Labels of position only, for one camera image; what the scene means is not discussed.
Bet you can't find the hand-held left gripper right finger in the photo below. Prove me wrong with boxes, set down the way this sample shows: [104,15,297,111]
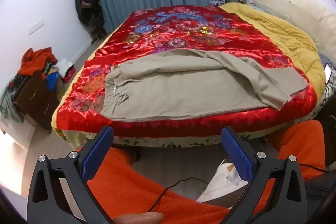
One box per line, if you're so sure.
[221,127,308,224]

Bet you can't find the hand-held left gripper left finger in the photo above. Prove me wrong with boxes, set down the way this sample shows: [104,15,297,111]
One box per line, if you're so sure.
[27,126,115,224]

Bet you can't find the beige pants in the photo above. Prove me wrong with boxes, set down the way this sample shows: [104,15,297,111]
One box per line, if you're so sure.
[100,49,310,122]

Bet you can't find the person's left hand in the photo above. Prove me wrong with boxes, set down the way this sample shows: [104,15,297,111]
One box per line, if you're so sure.
[112,212,164,224]

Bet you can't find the person's orange fleece trousers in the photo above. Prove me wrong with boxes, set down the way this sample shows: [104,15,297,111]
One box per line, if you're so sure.
[76,120,326,224]

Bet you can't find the floral bed sheet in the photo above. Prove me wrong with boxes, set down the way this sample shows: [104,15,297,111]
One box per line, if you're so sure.
[62,80,336,148]

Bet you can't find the dark brown wooden cabinet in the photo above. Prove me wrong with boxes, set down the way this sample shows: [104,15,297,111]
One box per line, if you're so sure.
[14,73,62,132]

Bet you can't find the red box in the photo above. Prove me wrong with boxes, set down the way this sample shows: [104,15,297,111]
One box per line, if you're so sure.
[63,67,76,84]

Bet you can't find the blue and mixed clothes pile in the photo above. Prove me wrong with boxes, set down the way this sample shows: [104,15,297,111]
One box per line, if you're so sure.
[45,61,66,98]

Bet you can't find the black bag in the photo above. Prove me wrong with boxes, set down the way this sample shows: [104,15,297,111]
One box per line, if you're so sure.
[304,169,336,214]

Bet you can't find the white paper bag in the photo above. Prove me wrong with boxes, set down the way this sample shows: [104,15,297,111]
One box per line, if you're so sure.
[56,59,74,77]

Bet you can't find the dark floral cloth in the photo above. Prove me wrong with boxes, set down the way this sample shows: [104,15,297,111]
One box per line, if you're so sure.
[0,74,27,119]

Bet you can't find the smartphone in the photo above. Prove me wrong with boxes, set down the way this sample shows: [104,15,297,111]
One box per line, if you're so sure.
[324,64,334,83]

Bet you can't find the yellow textured blanket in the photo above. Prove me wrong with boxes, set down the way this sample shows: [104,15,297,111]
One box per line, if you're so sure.
[219,3,326,98]

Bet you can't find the red floral satin blanket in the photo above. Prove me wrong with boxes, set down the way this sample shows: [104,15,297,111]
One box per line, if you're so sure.
[52,5,318,139]

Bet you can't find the cream padded headboard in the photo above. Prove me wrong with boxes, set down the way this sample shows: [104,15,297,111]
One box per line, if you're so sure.
[253,0,336,59]

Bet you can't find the black cable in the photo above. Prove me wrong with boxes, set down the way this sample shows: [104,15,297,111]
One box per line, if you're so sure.
[151,177,210,214]

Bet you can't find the white wall switch plate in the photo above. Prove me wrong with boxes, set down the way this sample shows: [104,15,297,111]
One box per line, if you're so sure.
[28,20,45,35]

